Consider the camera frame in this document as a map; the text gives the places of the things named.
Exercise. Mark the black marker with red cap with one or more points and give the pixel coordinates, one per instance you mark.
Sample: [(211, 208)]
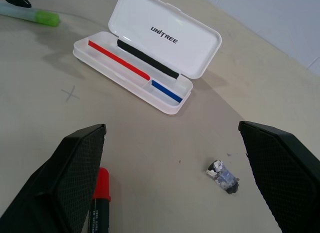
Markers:
[(102, 185)]

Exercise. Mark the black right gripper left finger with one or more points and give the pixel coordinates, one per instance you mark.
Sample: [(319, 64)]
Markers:
[(62, 183)]

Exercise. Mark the worn eraser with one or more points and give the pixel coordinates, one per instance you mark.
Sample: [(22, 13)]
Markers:
[(222, 176)]

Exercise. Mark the green highlighter pen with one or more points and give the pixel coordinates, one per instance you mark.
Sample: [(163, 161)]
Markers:
[(46, 18)]

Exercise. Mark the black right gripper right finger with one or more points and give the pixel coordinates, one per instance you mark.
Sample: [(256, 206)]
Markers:
[(287, 173)]

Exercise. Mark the white Unitree plastic pencil case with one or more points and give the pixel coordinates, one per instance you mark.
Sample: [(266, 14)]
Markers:
[(162, 15)]

